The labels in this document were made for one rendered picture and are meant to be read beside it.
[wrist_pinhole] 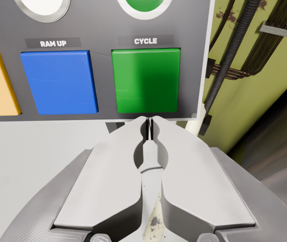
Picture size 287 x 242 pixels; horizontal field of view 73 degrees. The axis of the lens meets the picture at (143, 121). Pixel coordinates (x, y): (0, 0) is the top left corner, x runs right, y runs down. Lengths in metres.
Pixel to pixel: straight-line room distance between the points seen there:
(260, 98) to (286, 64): 0.13
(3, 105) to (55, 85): 0.07
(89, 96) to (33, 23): 0.09
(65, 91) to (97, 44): 0.07
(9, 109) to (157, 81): 0.19
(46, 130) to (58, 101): 1.27
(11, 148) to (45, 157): 0.26
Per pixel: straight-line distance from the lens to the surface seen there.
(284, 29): 0.50
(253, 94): 0.63
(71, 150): 1.38
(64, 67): 0.24
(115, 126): 0.54
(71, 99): 0.25
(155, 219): 0.54
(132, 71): 0.22
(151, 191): 1.20
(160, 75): 0.23
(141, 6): 0.22
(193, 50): 0.23
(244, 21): 0.48
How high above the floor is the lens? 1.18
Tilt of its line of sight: 59 degrees down
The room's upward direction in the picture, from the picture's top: 3 degrees counter-clockwise
